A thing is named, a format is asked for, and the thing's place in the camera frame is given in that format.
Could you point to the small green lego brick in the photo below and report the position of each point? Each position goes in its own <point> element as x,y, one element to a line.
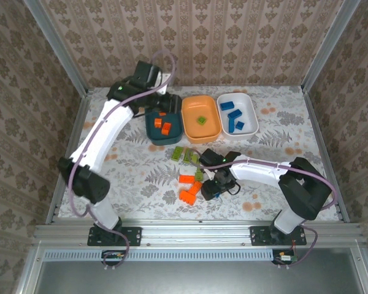
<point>195,158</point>

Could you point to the small orange lego brick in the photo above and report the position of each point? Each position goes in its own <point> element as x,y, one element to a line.
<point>157,122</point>

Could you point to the orange plastic container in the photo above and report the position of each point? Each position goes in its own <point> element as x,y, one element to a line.
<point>199,131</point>

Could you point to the teal plastic container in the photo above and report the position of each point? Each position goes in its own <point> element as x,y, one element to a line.
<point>171,137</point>

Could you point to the square green lego brick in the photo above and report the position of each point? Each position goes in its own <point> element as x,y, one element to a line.
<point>201,120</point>

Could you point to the white plastic container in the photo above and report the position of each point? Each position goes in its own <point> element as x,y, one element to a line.
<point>248,113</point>

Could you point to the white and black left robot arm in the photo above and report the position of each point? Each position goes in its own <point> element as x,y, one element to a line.
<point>107,128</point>

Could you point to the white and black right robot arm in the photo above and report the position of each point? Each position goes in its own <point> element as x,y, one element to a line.
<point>257,173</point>

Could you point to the long blue lego brick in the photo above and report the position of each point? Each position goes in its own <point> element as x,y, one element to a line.
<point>231,126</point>

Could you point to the small blue lego brick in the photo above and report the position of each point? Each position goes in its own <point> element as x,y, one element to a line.
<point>239,125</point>

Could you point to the floral patterned table cover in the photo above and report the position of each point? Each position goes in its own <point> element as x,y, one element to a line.
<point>159,211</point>

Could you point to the grey metal sheet panel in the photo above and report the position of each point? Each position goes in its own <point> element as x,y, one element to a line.
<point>202,278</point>

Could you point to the small circuit board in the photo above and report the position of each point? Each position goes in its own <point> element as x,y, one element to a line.
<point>286,258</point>
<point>113,254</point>

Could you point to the long aluminium base rail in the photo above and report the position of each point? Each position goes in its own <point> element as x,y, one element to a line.
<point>196,234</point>

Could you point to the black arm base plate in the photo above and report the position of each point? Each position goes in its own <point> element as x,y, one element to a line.
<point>259,235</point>
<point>132,235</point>

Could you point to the aluminium table side rail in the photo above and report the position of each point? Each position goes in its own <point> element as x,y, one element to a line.
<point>315,122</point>
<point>77,128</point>

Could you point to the aluminium frame post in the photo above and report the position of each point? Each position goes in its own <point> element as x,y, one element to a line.
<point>57,46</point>
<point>329,46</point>

